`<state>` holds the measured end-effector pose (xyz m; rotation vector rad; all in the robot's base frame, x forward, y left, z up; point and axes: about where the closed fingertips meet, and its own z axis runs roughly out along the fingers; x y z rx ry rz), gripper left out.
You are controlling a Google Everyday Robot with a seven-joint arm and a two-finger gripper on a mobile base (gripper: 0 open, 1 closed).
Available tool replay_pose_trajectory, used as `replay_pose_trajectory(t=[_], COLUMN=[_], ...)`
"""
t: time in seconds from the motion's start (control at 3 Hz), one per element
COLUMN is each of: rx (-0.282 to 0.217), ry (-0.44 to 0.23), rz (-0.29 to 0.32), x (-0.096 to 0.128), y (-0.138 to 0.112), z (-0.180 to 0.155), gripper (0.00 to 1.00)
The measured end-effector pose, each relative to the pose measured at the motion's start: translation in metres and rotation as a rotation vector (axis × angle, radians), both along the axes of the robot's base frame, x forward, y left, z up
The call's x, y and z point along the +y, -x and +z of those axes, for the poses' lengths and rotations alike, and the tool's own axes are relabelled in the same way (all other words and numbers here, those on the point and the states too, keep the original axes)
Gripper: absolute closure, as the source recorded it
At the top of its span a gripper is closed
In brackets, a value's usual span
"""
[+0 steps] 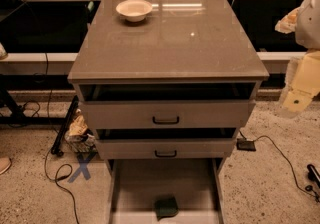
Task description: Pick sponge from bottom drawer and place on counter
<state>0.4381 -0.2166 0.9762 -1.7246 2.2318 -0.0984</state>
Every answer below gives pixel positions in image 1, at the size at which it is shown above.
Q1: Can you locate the grey drawer cabinet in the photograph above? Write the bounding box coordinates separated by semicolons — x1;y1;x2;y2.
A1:
67;0;270;224

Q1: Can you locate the white ceramic bowl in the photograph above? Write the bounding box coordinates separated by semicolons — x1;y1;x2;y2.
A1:
116;0;153;22

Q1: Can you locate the black cable right floor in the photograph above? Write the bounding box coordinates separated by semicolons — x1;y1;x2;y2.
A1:
239;129;320;202

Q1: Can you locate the black device right edge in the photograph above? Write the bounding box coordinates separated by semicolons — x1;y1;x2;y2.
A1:
307;164;320;188

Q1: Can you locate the crumpled bag beside cabinet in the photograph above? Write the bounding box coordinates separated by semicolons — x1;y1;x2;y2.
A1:
64;109;96;153

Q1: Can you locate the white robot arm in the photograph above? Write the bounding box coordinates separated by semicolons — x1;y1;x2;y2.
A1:
275;0;320;118

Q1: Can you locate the black leaning bar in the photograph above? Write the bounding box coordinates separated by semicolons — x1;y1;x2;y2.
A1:
50;96;78;157

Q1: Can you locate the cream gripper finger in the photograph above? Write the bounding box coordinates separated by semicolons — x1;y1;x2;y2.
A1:
277;49;320;117
275;8;298;34

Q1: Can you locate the blue tape cross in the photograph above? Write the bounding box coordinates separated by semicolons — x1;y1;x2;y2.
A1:
68;152;96;183

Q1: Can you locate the middle drawer with black handle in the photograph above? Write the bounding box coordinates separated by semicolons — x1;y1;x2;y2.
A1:
96;128;236;160

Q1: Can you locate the top drawer with black handle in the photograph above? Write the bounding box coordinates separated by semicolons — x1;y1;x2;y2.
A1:
80;84;255;129

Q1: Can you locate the drawer with black handle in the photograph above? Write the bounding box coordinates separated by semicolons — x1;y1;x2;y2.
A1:
80;84;255;129
96;128;236;160

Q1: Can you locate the green sponge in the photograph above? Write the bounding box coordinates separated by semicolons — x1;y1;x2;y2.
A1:
154;197;179;221

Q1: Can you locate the open bottom drawer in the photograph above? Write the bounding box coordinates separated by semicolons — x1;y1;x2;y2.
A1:
106;159;225;224

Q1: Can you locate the black floor cable left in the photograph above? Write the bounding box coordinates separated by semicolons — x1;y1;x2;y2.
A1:
43;52;81;224

